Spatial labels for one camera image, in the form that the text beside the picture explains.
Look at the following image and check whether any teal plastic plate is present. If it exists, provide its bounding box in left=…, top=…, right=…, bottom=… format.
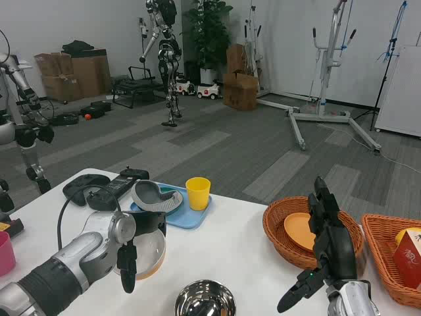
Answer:
left=157, top=186, right=185, bottom=211

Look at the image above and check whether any small black box yellow label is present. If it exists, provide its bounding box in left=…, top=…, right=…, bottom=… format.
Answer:
left=0, top=217, right=26, bottom=238

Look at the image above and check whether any tall brown cardboard box pile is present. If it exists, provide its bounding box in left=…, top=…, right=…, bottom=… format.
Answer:
left=222, top=43, right=260, bottom=111

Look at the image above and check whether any orange plastic plate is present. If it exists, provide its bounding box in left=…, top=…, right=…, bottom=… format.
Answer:
left=284, top=212, right=318, bottom=253

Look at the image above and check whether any green potted plant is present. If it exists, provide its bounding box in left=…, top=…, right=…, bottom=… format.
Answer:
left=182, top=0, right=234, bottom=70

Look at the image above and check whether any white floor cable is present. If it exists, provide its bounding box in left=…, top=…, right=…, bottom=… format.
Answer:
left=316, top=122, right=421, bottom=172

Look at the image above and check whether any hanging silver humanoid robot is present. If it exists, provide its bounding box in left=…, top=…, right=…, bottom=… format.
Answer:
left=138, top=0, right=184, bottom=128

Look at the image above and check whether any black round device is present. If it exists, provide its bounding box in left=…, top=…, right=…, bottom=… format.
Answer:
left=86, top=192, right=121, bottom=212

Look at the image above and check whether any yellow plastic cup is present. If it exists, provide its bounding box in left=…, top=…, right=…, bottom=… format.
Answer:
left=185, top=176, right=212, bottom=211

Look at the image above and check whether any black flat floor case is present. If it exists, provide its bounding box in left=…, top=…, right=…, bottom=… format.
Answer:
left=48, top=112, right=80, bottom=127

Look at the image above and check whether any black game controller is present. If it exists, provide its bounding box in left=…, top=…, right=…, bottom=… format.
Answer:
left=62, top=174, right=111, bottom=207

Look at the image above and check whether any white toy car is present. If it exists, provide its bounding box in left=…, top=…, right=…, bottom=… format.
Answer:
left=196, top=82, right=221, bottom=101
left=175, top=80, right=197, bottom=97

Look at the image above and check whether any shiny steel bowl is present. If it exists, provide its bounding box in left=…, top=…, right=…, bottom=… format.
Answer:
left=174, top=279, right=237, bottom=316

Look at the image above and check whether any silver black humanoid robot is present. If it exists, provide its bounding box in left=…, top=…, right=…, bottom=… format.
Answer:
left=0, top=29, right=55, bottom=213

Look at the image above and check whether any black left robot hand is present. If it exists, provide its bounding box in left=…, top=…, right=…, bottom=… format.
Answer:
left=116, top=210, right=167, bottom=294

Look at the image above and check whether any square orange wicker basket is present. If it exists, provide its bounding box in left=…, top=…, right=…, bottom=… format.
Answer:
left=360, top=213, right=421, bottom=309

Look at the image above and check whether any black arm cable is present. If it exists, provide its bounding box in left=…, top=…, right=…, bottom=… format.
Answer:
left=57, top=185, right=123, bottom=251

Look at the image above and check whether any red and white carton box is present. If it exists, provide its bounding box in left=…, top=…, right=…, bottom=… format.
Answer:
left=393, top=228, right=421, bottom=291

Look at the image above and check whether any white plant pot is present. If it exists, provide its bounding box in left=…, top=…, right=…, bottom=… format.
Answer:
left=199, top=67, right=218, bottom=86

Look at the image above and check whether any grey ribbed silicone bowl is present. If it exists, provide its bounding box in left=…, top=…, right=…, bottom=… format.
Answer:
left=131, top=180, right=185, bottom=213

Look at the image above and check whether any stack of brown cardboard boxes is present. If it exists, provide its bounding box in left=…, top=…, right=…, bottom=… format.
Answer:
left=34, top=48, right=113, bottom=103

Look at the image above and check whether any black equipment case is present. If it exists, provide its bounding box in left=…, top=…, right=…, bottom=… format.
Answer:
left=80, top=101, right=113, bottom=119

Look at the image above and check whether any white and orange plastic bowl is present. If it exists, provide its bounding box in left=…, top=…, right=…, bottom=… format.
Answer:
left=113, top=226, right=166, bottom=281

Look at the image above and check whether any black rectangular battery pack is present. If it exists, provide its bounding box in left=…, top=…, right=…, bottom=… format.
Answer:
left=104, top=168, right=151, bottom=199

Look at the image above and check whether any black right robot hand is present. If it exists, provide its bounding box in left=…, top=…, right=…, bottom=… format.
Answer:
left=277, top=176, right=359, bottom=313

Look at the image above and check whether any yellow round object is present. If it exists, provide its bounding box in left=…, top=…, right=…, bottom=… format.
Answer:
left=394, top=227, right=421, bottom=246

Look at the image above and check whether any white wheeled gantry stand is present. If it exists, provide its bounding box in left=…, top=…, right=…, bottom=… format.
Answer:
left=255, top=0, right=383, bottom=155

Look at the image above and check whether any black tripod stand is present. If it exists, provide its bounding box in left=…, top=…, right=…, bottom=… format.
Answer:
left=351, top=36, right=399, bottom=132

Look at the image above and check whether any black metal bench frame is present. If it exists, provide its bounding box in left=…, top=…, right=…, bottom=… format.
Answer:
left=111, top=65, right=166, bottom=110

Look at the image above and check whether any black bag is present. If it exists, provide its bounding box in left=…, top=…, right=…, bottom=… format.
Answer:
left=61, top=39, right=95, bottom=55

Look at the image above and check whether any pink plastic cup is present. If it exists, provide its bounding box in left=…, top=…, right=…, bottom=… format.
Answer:
left=0, top=230, right=17, bottom=278

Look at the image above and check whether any light blue plastic tray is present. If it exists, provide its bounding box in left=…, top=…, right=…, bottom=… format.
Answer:
left=129, top=186, right=213, bottom=230

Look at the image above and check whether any round orange wicker basket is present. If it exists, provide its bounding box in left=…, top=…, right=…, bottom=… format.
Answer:
left=262, top=196, right=365, bottom=271

